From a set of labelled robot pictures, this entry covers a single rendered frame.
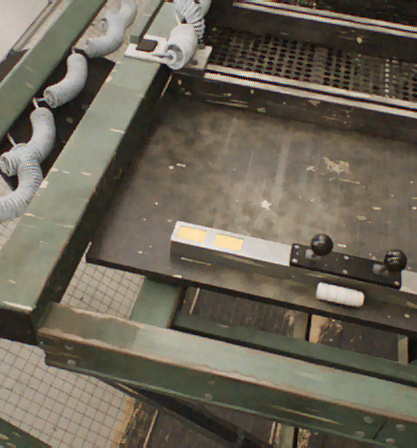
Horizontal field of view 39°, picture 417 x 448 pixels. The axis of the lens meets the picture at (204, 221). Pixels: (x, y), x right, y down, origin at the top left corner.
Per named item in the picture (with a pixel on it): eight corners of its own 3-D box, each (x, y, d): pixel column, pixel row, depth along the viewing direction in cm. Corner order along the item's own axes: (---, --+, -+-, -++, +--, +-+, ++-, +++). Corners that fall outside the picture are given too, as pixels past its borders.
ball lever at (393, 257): (386, 284, 105) (409, 272, 92) (365, 280, 106) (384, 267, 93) (390, 264, 106) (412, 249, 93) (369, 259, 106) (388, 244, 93)
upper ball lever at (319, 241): (320, 270, 106) (333, 256, 93) (299, 265, 107) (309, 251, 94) (324, 250, 107) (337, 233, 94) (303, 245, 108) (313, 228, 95)
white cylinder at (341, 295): (315, 301, 105) (359, 311, 104) (318, 291, 103) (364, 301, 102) (316, 288, 107) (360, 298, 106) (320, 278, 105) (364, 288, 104)
